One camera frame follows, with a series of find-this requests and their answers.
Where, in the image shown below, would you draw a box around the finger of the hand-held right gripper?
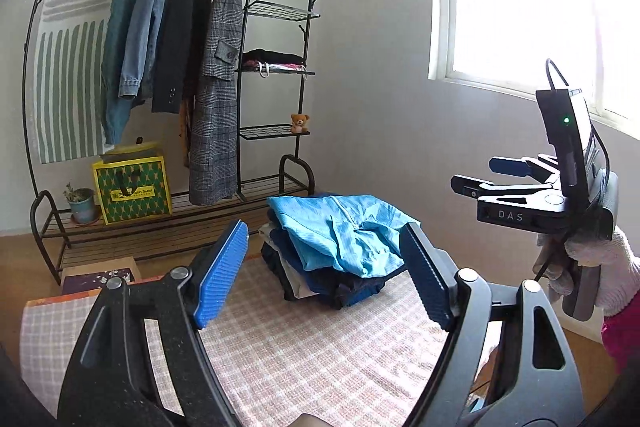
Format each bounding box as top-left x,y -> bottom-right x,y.
489,154 -> 558,182
450,174 -> 566,204

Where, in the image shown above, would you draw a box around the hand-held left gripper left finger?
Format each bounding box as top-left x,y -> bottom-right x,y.
57,219 -> 249,427

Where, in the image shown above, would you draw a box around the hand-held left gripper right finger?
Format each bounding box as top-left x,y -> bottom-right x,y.
400,223 -> 586,427

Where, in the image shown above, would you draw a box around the blue pinstriped work coat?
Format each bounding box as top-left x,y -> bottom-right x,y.
267,193 -> 421,279

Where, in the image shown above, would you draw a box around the person's right forearm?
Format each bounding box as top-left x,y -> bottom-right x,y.
600,302 -> 640,375

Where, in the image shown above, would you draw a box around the pile of dark folded clothes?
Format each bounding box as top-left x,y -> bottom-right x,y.
258,222 -> 407,310

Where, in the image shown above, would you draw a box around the black metal clothes rack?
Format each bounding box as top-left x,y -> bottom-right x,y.
22,0 -> 322,285

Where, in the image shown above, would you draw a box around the folded clothes on rack shelf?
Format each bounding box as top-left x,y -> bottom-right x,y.
241,48 -> 307,78

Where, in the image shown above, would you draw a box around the person's right hand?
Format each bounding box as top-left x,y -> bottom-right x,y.
532,227 -> 640,320

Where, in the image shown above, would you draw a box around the pink plaid blanket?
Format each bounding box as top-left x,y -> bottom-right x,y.
20,252 -> 506,427

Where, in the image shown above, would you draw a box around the yellow green patterned bag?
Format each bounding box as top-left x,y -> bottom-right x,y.
91,139 -> 173,226

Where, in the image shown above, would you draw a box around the cardboard box on floor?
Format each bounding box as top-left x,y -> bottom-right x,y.
60,256 -> 140,297

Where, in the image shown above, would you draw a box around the potted plant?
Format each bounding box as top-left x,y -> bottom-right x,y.
62,181 -> 101,225

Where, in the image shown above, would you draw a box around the grey plaid coat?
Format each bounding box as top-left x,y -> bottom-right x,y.
188,0 -> 244,206

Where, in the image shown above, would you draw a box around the black coat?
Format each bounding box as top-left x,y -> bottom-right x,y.
151,0 -> 213,114

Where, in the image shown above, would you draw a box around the teal denim jacket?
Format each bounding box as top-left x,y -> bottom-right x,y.
100,0 -> 151,146

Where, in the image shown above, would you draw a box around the blue denim jacket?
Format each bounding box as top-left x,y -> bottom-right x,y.
119,0 -> 182,108

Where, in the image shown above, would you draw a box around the green striped wall cloth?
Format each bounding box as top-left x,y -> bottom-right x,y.
28,0 -> 143,165

